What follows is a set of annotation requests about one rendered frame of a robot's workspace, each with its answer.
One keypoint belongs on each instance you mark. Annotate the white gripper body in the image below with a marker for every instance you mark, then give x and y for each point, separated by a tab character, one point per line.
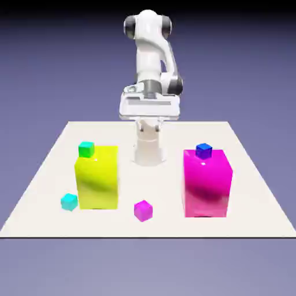
149	108

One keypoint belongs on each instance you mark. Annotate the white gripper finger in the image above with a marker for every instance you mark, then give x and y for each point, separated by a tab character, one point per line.
140	126
158	126

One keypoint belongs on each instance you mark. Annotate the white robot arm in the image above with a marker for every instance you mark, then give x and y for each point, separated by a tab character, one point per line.
149	57

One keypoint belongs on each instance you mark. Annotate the small blue cube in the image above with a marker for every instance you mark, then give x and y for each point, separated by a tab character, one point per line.
203	151

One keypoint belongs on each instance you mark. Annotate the small green cube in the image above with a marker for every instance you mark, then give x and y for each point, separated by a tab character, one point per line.
86	150

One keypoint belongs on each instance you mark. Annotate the small magenta cube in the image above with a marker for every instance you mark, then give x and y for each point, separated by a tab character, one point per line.
143	211

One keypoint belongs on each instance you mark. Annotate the small cyan cube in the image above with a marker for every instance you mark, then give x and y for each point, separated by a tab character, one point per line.
69	202

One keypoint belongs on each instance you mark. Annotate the large yellow box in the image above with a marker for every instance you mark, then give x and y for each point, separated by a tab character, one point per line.
97	180

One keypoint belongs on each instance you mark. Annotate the large magenta box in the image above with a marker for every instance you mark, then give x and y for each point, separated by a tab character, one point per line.
205	185

